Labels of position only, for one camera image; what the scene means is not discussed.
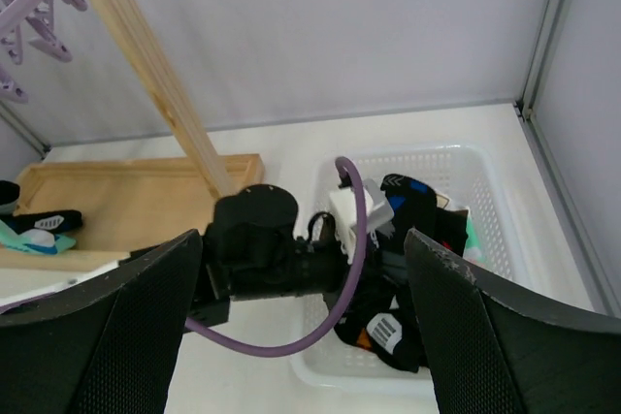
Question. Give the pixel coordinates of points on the black white-striped sock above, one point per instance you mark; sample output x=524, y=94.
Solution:
x=383, y=322

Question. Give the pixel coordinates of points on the lilac round clip hanger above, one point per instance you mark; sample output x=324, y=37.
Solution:
x=34, y=21

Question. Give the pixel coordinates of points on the argyle red orange sock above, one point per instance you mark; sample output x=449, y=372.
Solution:
x=451, y=229

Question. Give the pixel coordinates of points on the white plastic basket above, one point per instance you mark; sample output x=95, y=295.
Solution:
x=465, y=174

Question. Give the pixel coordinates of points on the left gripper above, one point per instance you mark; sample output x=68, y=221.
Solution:
x=250, y=253

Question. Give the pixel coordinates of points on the wooden hanger rack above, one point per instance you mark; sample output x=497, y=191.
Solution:
x=132, y=204

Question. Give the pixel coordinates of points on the green white sock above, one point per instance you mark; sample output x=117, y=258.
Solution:
x=35, y=241

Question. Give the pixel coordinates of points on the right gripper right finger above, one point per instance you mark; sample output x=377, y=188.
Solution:
x=494, y=346

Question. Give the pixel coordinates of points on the teal white sock in basket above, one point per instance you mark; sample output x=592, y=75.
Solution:
x=473, y=251

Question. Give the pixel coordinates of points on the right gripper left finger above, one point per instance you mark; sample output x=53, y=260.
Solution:
x=107, y=345

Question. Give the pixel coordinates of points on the black blue sport sock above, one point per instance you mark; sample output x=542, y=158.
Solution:
x=56, y=222

